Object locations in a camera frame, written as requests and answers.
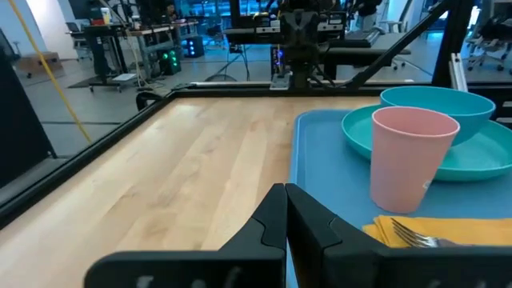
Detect computer tower green lights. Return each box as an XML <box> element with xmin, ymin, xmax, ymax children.
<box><xmin>158</xmin><ymin>46</ymin><xmax>183</xmax><ymax>77</ymax></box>

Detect black partition screen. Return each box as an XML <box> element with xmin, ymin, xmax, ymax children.
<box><xmin>0</xmin><ymin>26</ymin><xmax>58</xmax><ymax>190</ymax></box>

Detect yellow cable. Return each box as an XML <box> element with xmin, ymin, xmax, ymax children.
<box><xmin>6</xmin><ymin>0</ymin><xmax>94</xmax><ymax>145</ymax></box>

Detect white plastic fork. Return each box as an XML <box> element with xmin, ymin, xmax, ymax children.
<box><xmin>390</xmin><ymin>217</ymin><xmax>475</xmax><ymax>249</ymax></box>

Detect wooden top work desk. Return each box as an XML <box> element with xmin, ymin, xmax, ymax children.
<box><xmin>66</xmin><ymin>18</ymin><xmax>201</xmax><ymax>94</ymax></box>

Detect dark grey desk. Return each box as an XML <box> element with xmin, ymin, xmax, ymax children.
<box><xmin>222</xmin><ymin>26</ymin><xmax>413</xmax><ymax>81</ymax></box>

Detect person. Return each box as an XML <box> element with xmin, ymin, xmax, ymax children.
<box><xmin>354</xmin><ymin>0</ymin><xmax>384</xmax><ymax>32</ymax></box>

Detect white metal bracket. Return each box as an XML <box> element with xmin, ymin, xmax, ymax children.
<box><xmin>269</xmin><ymin>70</ymin><xmax>294</xmax><ymax>91</ymax></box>

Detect office chair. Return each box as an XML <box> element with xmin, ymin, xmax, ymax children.
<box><xmin>462</xmin><ymin>14</ymin><xmax>512</xmax><ymax>76</ymax></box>

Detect blue plastic tray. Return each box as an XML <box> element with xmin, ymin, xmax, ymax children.
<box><xmin>285</xmin><ymin>108</ymin><xmax>512</xmax><ymax>288</ymax></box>

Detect green plastic plate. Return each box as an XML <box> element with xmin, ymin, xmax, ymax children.
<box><xmin>340</xmin><ymin>104</ymin><xmax>512</xmax><ymax>183</ymax></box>

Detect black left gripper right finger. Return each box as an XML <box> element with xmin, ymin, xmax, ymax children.
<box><xmin>284</xmin><ymin>182</ymin><xmax>512</xmax><ymax>288</ymax></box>

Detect yellow cloth napkin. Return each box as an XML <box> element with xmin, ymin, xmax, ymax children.
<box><xmin>361</xmin><ymin>214</ymin><xmax>512</xmax><ymax>250</ymax></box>

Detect pink plastic cup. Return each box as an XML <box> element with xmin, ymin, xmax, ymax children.
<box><xmin>369</xmin><ymin>105</ymin><xmax>462</xmax><ymax>214</ymax></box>

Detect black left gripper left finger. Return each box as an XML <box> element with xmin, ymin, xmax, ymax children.
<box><xmin>83</xmin><ymin>182</ymin><xmax>289</xmax><ymax>288</ymax></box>

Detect blue plastic bowl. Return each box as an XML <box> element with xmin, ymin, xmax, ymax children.
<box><xmin>378</xmin><ymin>85</ymin><xmax>498</xmax><ymax>147</ymax></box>

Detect black aluminium rig frame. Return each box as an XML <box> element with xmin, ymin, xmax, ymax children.
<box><xmin>0</xmin><ymin>0</ymin><xmax>512</xmax><ymax>232</ymax></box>

